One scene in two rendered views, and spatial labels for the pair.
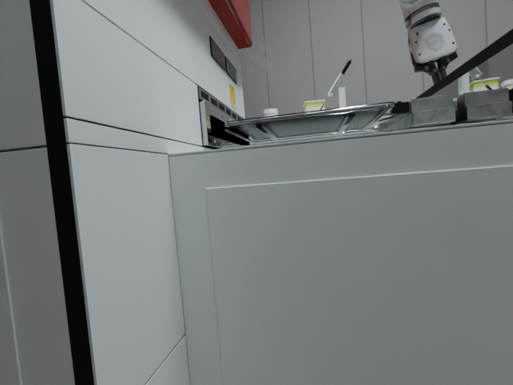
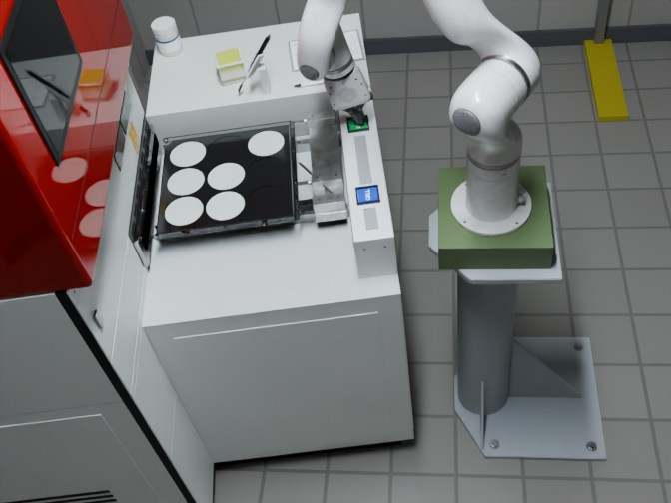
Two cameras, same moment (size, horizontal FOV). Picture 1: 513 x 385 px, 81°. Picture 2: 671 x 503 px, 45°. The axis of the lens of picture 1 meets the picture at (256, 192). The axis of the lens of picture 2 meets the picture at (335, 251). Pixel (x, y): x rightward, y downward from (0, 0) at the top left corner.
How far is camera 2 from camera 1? 1.74 m
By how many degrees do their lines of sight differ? 46
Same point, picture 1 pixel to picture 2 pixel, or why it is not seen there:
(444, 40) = (356, 94)
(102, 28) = (117, 339)
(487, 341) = (340, 371)
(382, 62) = not seen: outside the picture
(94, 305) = (155, 431)
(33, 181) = (119, 410)
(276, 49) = not seen: outside the picture
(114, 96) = (128, 355)
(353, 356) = (276, 384)
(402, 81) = not seen: outside the picture
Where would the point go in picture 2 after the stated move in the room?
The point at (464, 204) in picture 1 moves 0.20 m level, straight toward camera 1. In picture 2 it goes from (324, 331) to (294, 400)
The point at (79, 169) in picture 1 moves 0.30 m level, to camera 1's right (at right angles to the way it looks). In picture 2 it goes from (138, 402) to (266, 364)
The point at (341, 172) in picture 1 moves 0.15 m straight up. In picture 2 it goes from (256, 325) to (244, 287)
